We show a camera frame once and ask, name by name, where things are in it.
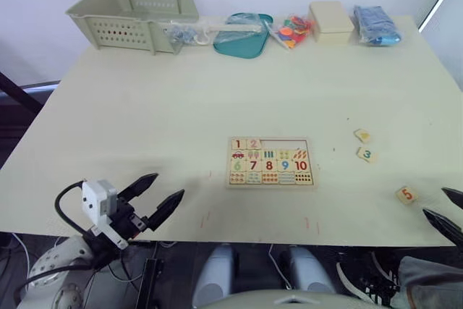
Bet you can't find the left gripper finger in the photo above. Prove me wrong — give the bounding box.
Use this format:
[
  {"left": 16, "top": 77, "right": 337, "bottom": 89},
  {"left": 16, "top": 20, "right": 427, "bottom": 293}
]
[
  {"left": 145, "top": 188, "right": 186, "bottom": 232},
  {"left": 120, "top": 172, "right": 160, "bottom": 204}
]

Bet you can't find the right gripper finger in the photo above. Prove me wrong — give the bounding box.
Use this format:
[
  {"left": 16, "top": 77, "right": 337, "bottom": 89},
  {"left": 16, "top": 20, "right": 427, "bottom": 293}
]
[
  {"left": 441, "top": 187, "right": 463, "bottom": 211},
  {"left": 422, "top": 208, "right": 463, "bottom": 249}
]

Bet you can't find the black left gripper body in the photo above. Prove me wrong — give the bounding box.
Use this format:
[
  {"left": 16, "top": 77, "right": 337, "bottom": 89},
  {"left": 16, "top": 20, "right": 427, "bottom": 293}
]
[{"left": 107, "top": 195, "right": 155, "bottom": 241}]

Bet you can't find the wooden tile teal number 3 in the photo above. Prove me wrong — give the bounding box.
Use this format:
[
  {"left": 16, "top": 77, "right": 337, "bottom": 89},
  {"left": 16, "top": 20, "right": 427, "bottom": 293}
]
[{"left": 355, "top": 146, "right": 377, "bottom": 164}]

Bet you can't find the wooden tile orange number 5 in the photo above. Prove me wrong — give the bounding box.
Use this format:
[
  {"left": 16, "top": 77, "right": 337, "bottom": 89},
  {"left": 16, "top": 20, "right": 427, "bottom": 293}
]
[{"left": 394, "top": 186, "right": 419, "bottom": 206}]

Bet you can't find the wooden number puzzle board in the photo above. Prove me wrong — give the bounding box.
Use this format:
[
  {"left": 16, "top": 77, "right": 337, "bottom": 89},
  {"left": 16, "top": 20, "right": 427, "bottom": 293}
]
[{"left": 226, "top": 136, "right": 314, "bottom": 190}]

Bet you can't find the person's grey trouser leg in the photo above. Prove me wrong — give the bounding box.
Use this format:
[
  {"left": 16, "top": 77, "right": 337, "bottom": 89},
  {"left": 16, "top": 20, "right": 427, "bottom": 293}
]
[{"left": 392, "top": 255, "right": 463, "bottom": 309}]

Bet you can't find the grey rounded shape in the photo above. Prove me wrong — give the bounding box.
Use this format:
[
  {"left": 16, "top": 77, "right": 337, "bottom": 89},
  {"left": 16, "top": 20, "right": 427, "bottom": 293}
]
[
  {"left": 289, "top": 245, "right": 336, "bottom": 294},
  {"left": 191, "top": 243, "right": 234, "bottom": 309}
]

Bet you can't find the black and white sneaker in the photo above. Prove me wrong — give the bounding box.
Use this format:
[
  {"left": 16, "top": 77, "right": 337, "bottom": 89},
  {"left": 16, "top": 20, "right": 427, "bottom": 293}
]
[{"left": 336, "top": 250, "right": 399, "bottom": 305}]

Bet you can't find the pale green rounded shape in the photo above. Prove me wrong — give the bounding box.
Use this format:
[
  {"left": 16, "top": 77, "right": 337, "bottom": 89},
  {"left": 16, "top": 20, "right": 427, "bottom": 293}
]
[{"left": 202, "top": 289, "right": 391, "bottom": 309}]

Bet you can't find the dark diagonal bar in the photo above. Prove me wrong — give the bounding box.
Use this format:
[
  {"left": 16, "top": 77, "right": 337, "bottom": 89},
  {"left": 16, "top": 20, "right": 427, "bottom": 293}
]
[{"left": 0, "top": 69, "right": 44, "bottom": 114}]

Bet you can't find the clear bag of small parts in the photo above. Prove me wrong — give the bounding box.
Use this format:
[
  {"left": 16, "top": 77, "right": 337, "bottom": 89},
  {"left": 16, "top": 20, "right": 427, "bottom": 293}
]
[{"left": 162, "top": 22, "right": 198, "bottom": 49}]

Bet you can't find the teal plastic tray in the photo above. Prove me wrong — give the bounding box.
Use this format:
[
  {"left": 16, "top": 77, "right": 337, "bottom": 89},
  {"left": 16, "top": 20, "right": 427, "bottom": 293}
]
[{"left": 212, "top": 12, "right": 274, "bottom": 59}]

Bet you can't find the pale green plastic basket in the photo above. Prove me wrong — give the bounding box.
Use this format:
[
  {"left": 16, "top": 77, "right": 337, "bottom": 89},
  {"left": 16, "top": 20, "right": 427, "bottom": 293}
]
[{"left": 64, "top": 0, "right": 200, "bottom": 56}]

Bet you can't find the blue package in plastic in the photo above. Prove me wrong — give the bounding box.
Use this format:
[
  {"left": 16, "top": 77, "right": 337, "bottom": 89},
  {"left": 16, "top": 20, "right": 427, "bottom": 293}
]
[{"left": 352, "top": 4, "right": 403, "bottom": 48}]

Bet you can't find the clear plastic bag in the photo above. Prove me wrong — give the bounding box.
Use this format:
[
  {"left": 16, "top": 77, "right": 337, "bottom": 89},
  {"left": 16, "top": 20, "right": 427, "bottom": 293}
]
[{"left": 213, "top": 12, "right": 271, "bottom": 48}]

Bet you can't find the beige lidded box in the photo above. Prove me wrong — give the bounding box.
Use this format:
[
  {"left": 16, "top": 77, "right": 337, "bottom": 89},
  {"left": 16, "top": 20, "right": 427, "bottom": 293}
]
[{"left": 308, "top": 1, "right": 354, "bottom": 44}]

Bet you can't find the bag of colourful plastic pieces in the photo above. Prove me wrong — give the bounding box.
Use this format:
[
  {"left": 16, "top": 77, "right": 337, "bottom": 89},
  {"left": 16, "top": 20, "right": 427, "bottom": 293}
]
[{"left": 269, "top": 14, "right": 318, "bottom": 50}]

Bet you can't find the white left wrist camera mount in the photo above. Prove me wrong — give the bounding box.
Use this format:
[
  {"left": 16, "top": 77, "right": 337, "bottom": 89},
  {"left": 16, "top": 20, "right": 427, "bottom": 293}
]
[{"left": 81, "top": 178, "right": 129, "bottom": 250}]

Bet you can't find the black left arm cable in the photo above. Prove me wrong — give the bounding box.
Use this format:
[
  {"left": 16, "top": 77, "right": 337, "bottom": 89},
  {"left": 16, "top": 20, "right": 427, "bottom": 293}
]
[{"left": 54, "top": 179, "right": 95, "bottom": 242}]

